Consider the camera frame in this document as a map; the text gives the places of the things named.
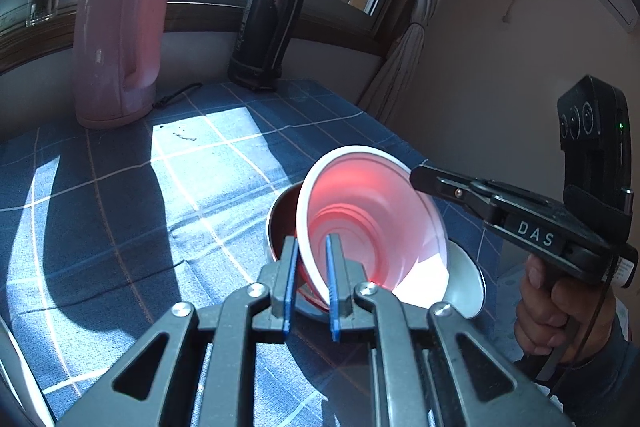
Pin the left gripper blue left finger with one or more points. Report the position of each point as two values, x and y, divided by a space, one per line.
280 278

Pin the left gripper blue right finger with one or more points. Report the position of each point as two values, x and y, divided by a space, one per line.
347 320

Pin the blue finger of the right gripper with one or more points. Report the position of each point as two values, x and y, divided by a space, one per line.
475 195

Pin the stainless steel bowl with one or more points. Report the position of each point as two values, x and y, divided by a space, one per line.
281 222

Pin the pink plastic bowl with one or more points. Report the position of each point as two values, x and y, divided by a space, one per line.
364 195

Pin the white enamel bowl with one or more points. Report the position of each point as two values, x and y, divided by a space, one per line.
459 283

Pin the person right hand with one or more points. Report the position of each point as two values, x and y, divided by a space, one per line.
542 312

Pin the blue plaid tablecloth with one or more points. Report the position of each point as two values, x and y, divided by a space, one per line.
102 231

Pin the right brown curtain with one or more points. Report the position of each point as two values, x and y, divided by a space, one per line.
382 97

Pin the black thermos flask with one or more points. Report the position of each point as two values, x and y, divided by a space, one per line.
264 34

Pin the pink electric kettle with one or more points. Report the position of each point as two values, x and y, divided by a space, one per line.
116 60

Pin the black camera box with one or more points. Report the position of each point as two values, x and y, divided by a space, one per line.
595 139

